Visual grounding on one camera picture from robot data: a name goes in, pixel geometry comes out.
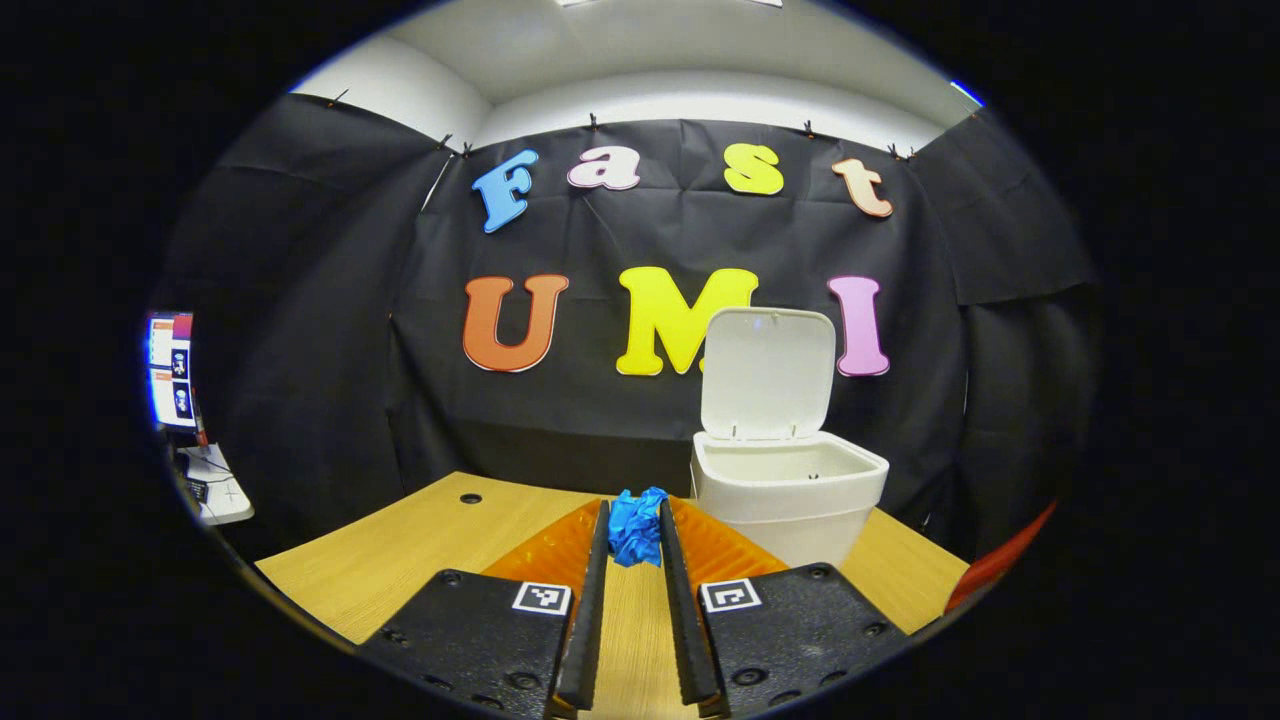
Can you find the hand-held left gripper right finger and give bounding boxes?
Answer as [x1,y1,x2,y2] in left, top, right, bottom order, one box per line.
[657,497,911,720]

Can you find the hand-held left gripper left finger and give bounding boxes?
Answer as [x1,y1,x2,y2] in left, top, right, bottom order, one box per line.
[355,497,612,720]

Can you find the blue paper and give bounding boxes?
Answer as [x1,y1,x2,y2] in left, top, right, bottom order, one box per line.
[608,487,669,568]

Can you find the white desktop garbage bin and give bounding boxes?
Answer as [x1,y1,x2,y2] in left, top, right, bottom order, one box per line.
[690,307,891,569]

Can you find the wooden desktop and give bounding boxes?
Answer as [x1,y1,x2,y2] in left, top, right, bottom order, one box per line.
[255,472,971,720]

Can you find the white side table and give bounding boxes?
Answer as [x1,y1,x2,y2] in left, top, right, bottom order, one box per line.
[180,445,256,528]

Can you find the black backdrop cloth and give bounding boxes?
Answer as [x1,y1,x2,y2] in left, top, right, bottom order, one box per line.
[150,95,1101,561]

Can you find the computer monitor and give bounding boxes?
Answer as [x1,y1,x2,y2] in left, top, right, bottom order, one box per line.
[147,312,201,433]

